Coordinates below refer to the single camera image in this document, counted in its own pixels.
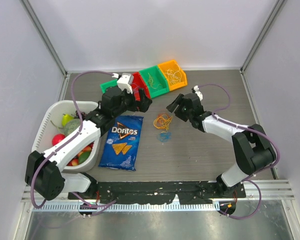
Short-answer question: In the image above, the frame post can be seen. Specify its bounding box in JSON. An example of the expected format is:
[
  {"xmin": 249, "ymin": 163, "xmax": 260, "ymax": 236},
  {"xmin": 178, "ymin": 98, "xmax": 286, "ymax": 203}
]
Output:
[
  {"xmin": 20, "ymin": 0, "xmax": 67, "ymax": 77},
  {"xmin": 240, "ymin": 0, "xmax": 287, "ymax": 74}
]

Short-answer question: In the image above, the right green bin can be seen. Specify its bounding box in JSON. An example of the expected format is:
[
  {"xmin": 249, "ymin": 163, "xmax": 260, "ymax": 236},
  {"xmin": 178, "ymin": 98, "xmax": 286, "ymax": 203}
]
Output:
[{"xmin": 139, "ymin": 65, "xmax": 170, "ymax": 99}]

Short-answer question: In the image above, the yellow green pear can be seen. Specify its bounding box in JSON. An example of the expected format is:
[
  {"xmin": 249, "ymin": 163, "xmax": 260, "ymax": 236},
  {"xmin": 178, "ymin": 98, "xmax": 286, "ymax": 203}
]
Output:
[{"xmin": 61, "ymin": 114, "xmax": 74, "ymax": 127}]

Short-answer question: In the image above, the blue Doritos chip bag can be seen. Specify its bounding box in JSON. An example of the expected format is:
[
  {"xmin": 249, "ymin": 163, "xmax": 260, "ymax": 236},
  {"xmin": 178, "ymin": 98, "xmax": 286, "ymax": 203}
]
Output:
[{"xmin": 98, "ymin": 115, "xmax": 144, "ymax": 171}]

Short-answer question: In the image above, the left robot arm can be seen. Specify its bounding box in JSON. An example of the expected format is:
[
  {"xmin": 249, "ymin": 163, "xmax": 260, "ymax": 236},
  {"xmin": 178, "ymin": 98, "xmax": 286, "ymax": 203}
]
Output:
[{"xmin": 25, "ymin": 86, "xmax": 152, "ymax": 201}]

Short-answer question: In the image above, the red apple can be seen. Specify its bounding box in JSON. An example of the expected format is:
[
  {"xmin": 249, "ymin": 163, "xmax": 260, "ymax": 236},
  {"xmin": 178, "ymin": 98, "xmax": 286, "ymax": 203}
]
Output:
[{"xmin": 51, "ymin": 133, "xmax": 66, "ymax": 146}]

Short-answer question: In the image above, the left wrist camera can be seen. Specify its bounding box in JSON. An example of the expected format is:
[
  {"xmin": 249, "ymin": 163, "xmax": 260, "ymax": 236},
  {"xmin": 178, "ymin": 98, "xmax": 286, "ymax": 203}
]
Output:
[{"xmin": 112, "ymin": 73, "xmax": 134, "ymax": 94}]

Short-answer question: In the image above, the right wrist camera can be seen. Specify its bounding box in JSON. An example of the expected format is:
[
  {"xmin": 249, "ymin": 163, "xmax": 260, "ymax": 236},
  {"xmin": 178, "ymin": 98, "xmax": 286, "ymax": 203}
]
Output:
[{"xmin": 191, "ymin": 85, "xmax": 203, "ymax": 101}]

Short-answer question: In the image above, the white slotted cable duct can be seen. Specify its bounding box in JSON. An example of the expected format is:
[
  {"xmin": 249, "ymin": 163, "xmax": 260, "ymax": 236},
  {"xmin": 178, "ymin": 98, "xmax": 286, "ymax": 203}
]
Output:
[{"xmin": 33, "ymin": 201, "xmax": 220, "ymax": 213}]

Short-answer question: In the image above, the white fruit basket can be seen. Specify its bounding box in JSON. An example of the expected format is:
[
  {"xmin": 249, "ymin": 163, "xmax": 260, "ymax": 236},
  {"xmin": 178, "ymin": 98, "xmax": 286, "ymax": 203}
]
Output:
[{"xmin": 31, "ymin": 100, "xmax": 101, "ymax": 173}]

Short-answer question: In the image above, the right frame post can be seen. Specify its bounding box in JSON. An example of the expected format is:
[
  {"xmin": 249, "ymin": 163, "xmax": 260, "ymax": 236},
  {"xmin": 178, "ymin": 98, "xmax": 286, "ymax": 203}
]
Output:
[{"xmin": 240, "ymin": 0, "xmax": 287, "ymax": 74}]

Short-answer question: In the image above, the red bin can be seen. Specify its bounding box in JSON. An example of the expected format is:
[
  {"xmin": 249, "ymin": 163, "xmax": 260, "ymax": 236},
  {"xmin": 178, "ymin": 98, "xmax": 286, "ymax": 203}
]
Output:
[{"xmin": 131, "ymin": 72, "xmax": 151, "ymax": 101}]

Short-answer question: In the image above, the left frame post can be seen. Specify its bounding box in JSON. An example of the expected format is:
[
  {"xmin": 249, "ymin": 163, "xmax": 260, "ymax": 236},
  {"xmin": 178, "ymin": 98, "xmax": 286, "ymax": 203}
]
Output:
[{"xmin": 20, "ymin": 0, "xmax": 67, "ymax": 77}]

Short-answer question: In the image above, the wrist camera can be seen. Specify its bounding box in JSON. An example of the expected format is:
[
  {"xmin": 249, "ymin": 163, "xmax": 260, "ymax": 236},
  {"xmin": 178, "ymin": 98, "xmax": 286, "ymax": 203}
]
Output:
[
  {"xmin": 112, "ymin": 73, "xmax": 134, "ymax": 94},
  {"xmin": 191, "ymin": 85, "xmax": 203, "ymax": 101}
]

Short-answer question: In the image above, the green bin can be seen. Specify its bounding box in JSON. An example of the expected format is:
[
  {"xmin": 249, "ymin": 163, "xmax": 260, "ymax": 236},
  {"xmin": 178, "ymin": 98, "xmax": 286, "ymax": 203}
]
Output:
[
  {"xmin": 139, "ymin": 65, "xmax": 170, "ymax": 99},
  {"xmin": 100, "ymin": 79, "xmax": 118, "ymax": 94}
]

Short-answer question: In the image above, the white thin cable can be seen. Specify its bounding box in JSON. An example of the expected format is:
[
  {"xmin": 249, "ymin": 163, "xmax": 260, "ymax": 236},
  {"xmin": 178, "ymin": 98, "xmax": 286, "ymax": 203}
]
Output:
[
  {"xmin": 164, "ymin": 67, "xmax": 185, "ymax": 85},
  {"xmin": 166, "ymin": 63, "xmax": 185, "ymax": 85}
]

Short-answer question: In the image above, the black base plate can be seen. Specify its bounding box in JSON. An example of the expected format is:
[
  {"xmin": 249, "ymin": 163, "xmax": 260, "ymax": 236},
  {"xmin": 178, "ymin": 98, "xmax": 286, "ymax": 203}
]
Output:
[{"xmin": 78, "ymin": 181, "xmax": 246, "ymax": 205}]

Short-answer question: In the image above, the orange bin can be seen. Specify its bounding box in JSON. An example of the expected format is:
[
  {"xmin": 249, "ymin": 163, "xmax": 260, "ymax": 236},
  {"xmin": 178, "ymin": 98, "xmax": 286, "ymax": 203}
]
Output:
[{"xmin": 157, "ymin": 59, "xmax": 188, "ymax": 92}]

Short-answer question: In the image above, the left green bin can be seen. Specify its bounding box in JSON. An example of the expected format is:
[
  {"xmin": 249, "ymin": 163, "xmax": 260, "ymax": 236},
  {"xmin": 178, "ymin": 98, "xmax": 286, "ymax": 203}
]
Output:
[{"xmin": 100, "ymin": 79, "xmax": 118, "ymax": 94}]

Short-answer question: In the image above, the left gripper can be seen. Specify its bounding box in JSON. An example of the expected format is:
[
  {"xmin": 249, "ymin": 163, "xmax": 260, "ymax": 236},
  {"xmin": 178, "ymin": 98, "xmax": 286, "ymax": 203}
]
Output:
[{"xmin": 112, "ymin": 86, "xmax": 151, "ymax": 118}]

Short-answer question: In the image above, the green lime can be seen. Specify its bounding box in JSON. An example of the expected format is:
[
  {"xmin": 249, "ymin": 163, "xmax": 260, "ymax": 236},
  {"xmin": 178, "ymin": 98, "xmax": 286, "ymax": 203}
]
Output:
[{"xmin": 78, "ymin": 151, "xmax": 91, "ymax": 164}]

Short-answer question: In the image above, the green melon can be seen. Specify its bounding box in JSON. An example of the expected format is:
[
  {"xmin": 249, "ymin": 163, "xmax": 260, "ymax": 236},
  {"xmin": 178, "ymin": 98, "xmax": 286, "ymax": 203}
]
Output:
[{"xmin": 63, "ymin": 118, "xmax": 81, "ymax": 137}]

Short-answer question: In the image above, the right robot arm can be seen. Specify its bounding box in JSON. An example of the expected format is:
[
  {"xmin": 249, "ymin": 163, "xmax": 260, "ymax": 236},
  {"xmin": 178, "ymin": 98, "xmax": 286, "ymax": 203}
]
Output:
[{"xmin": 166, "ymin": 93, "xmax": 277, "ymax": 198}]

